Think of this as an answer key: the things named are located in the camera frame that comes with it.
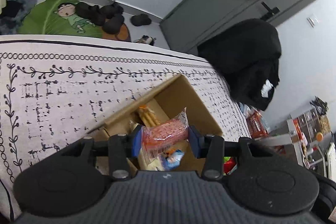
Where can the white keyboard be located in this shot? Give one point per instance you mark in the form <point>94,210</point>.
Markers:
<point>332,159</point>

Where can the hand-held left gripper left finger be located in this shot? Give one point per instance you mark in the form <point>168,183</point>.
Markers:
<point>137,142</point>

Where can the white crumpled cloth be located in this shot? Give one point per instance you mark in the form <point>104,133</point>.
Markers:
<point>266,88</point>

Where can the red plastic basket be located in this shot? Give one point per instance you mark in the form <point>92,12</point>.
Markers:
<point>257,123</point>

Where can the grey door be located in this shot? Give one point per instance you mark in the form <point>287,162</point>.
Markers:
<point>223,8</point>

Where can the pink red snack packet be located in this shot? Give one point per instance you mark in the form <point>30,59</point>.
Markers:
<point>162,134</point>

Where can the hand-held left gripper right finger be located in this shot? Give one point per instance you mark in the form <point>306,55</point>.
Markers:
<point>193,142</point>

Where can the black white sneaker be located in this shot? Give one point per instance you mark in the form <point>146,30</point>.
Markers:
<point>145,40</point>

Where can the white wall switch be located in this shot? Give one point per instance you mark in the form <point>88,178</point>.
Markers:
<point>313,20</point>

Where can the pale yellow snack packet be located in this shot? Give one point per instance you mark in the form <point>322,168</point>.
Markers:
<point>157,165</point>

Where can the brown cardboard box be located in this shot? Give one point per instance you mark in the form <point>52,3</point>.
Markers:
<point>189,98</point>

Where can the green leaf cartoon rug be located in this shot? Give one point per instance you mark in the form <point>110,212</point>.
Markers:
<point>44,19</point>

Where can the black jacket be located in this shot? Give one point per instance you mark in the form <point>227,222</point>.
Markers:
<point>244,56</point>

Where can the orange ball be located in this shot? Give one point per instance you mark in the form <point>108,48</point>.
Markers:
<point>319,136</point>

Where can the black clog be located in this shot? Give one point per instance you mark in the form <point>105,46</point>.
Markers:
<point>141,20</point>

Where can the white black printed tablecloth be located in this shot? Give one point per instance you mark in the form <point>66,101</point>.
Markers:
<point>65,98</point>

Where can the grey fluffy rug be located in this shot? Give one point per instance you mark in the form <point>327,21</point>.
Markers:
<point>18,11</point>

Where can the long orange snack packet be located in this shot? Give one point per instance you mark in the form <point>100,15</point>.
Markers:
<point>147,116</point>

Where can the cluttered desk with drawers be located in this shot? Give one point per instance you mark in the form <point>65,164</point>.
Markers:
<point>308,121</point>

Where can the blue snack packet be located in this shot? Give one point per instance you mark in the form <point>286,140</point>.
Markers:
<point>172,159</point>

